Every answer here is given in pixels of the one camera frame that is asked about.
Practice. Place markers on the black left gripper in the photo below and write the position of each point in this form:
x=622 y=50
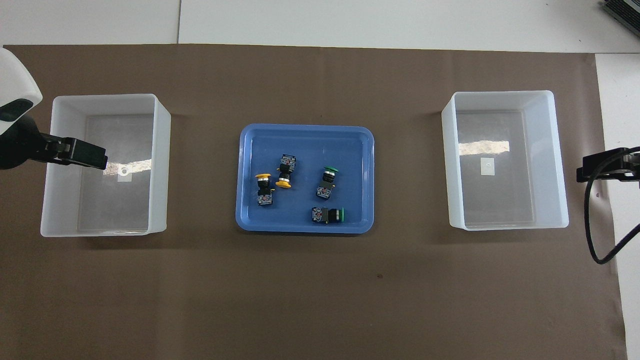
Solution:
x=17 y=147

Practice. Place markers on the grey ribbed metal device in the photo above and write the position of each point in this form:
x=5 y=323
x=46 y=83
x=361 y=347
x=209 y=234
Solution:
x=625 y=12

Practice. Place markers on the small white box sticker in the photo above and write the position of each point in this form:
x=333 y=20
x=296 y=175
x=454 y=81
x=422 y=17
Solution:
x=488 y=167
x=124 y=175

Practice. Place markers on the green push button switch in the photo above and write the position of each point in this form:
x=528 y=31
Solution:
x=325 y=215
x=326 y=189

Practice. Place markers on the blue plastic tray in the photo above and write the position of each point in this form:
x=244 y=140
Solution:
x=305 y=145

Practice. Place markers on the brown paper table mat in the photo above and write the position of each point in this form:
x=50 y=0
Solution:
x=320 y=290

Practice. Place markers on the translucent white plastic box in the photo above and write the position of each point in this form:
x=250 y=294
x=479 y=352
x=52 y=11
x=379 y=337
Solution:
x=115 y=210
x=500 y=210

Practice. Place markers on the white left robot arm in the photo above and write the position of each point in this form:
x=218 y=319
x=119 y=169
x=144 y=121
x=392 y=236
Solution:
x=15 y=75

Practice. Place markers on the yellow push button switch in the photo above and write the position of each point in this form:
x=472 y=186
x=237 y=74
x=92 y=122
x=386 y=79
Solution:
x=265 y=197
x=288 y=162

